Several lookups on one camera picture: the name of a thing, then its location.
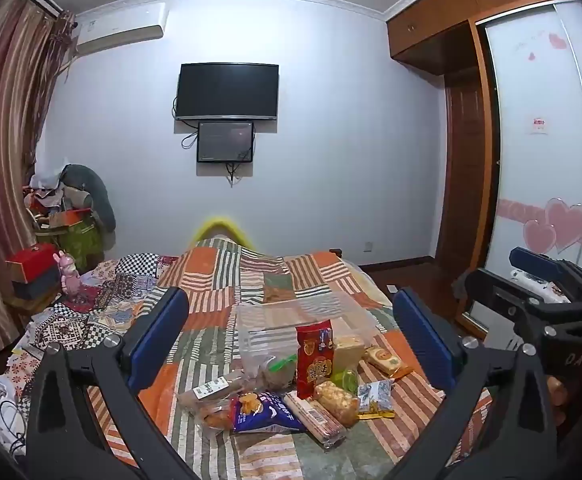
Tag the red snack bag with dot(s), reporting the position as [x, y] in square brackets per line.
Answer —
[313, 360]

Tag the yellow cushion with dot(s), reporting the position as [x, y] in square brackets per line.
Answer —
[216, 222]

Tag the person's right hand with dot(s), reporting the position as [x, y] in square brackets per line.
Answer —
[557, 402]

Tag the bread packet with white label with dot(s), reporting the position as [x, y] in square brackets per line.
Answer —
[211, 389]

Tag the pile of clothes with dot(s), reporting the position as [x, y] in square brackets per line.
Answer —
[86, 185]

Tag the brown wooden door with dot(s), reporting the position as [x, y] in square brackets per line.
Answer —
[463, 170]

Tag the pink wafer pack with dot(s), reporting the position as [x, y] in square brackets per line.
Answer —
[316, 420]

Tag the black wall television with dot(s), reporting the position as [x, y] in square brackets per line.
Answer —
[227, 91]

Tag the checkered patchwork quilt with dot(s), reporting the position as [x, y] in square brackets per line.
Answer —
[111, 300]

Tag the orange cardboard box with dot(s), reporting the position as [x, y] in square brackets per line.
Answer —
[68, 217]

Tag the striped brown curtain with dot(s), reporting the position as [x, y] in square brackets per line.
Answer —
[6, 135]

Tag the yellow puffed snack bag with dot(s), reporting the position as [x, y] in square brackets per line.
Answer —
[336, 402]

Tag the blue chip bag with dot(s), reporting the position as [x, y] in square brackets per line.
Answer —
[266, 412]

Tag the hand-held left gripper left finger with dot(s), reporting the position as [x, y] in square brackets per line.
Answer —
[158, 330]

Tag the clear plastic container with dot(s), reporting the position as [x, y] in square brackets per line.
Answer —
[271, 320]

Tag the red and white sticker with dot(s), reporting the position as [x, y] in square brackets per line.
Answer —
[539, 126]

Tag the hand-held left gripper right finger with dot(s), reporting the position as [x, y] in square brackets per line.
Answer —
[423, 335]

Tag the small black monitor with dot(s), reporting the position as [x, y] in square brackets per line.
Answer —
[225, 141]

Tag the white plastic appliance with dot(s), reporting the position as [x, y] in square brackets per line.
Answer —
[538, 280]

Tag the wooden wardrobe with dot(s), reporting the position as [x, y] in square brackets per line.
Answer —
[421, 35]

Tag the white packet with yellow edge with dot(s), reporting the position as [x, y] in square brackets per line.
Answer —
[375, 397]

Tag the orange striped patchwork blanket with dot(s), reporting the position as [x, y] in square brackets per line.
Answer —
[271, 270]

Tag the orange label biscuit packet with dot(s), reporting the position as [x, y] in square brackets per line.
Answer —
[386, 360]

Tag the green snack packet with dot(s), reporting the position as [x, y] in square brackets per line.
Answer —
[349, 381]

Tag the white sliding door with hearts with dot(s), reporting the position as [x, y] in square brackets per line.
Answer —
[541, 170]

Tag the red box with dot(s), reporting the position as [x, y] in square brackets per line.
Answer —
[31, 260]

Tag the pink plush toy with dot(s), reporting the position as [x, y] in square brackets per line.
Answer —
[68, 275]

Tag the clear bag with green clip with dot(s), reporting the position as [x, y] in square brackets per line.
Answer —
[278, 372]

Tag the white air conditioner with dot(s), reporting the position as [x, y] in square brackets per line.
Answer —
[121, 27]

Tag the pale yellow cracker packet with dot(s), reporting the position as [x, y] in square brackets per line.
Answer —
[347, 355]

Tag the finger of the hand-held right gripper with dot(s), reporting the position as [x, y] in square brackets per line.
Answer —
[486, 295]
[533, 258]

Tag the clear bread packet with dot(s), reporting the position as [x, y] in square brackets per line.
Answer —
[216, 417]

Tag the dark box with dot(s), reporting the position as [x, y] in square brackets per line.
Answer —
[36, 287]

